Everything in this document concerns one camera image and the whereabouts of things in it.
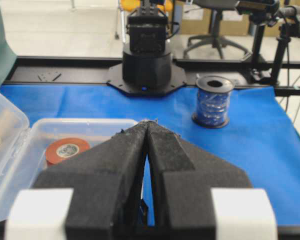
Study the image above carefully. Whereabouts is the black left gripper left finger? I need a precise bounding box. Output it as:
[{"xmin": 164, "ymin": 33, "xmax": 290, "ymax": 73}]
[{"xmin": 4, "ymin": 122, "xmax": 148, "ymax": 240}]

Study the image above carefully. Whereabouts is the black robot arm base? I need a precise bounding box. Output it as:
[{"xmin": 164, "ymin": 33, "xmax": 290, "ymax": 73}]
[{"xmin": 106, "ymin": 0, "xmax": 187, "ymax": 96}]

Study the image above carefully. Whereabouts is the black aluminium frame rail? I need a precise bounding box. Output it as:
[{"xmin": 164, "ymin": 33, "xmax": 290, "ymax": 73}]
[{"xmin": 3, "ymin": 56, "xmax": 300, "ymax": 97}]

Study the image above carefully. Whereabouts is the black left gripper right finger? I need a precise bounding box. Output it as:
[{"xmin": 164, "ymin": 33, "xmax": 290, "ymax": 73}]
[{"xmin": 146, "ymin": 121, "xmax": 278, "ymax": 240}]

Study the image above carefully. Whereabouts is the clear plastic toolbox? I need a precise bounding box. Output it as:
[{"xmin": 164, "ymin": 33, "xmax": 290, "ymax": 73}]
[{"xmin": 0, "ymin": 93, "xmax": 137, "ymax": 222}]

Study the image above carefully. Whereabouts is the red tape roll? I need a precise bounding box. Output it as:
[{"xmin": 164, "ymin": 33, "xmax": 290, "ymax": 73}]
[{"xmin": 45, "ymin": 137, "xmax": 90, "ymax": 167}]

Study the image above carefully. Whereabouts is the blue table cloth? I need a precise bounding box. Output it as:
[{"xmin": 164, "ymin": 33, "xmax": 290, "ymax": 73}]
[{"xmin": 0, "ymin": 84, "xmax": 300, "ymax": 226}]

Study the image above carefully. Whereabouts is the blue wire spool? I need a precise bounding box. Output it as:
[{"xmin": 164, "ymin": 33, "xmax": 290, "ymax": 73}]
[{"xmin": 192, "ymin": 75, "xmax": 235, "ymax": 129}]

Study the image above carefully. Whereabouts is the black camera tripod stand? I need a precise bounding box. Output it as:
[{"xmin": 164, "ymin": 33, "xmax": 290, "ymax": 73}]
[{"xmin": 235, "ymin": 0, "xmax": 300, "ymax": 86}]

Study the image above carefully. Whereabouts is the black office chair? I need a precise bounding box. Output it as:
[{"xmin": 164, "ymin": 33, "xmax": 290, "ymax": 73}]
[{"xmin": 183, "ymin": 0, "xmax": 250, "ymax": 60}]

